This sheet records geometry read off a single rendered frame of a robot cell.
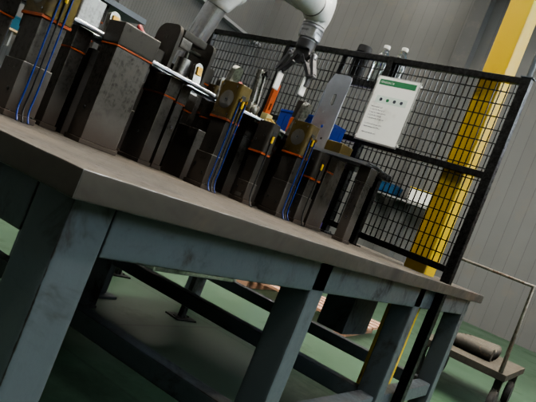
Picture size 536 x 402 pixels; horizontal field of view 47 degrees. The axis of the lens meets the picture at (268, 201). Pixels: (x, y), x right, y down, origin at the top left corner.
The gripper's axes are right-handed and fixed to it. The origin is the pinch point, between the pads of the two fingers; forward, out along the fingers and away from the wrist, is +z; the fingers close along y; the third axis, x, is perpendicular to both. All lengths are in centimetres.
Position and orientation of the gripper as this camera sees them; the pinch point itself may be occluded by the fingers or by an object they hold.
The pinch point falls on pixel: (288, 89)
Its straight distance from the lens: 239.7
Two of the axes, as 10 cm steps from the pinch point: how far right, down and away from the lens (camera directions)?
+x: 6.1, 2.4, 7.6
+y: 7.0, 2.9, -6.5
